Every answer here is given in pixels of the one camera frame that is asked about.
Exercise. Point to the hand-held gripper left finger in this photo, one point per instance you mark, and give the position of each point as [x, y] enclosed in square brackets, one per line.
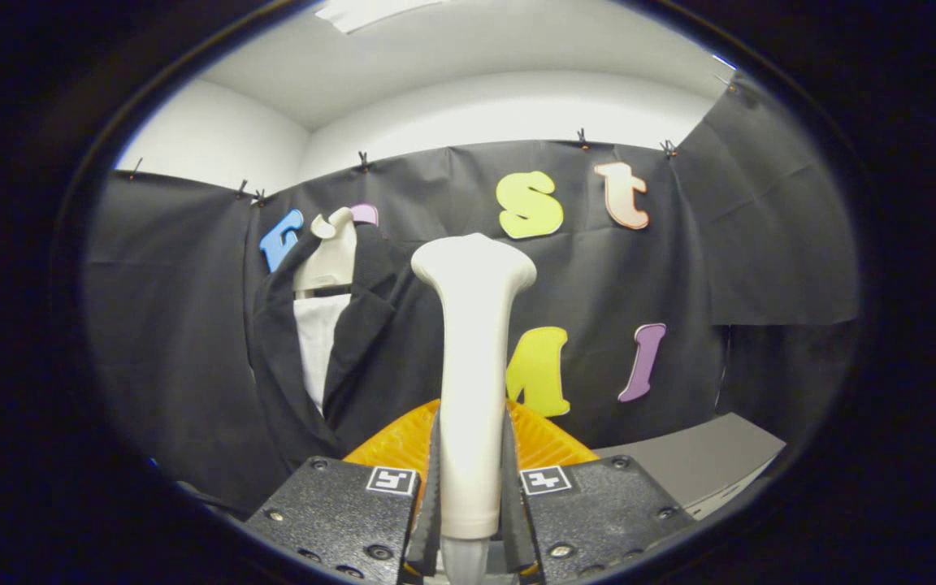
[338, 520]

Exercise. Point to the white mannequin torso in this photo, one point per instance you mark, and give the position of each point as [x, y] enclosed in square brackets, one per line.
[323, 341]

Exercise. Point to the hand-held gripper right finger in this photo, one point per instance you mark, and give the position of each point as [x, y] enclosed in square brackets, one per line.
[598, 520]

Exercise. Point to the grey cabinet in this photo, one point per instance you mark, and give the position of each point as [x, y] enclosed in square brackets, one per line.
[704, 463]

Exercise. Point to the black suit jacket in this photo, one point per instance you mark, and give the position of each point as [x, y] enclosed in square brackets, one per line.
[379, 357]

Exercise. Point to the white garment steamer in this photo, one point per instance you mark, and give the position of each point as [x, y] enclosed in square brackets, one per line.
[472, 366]

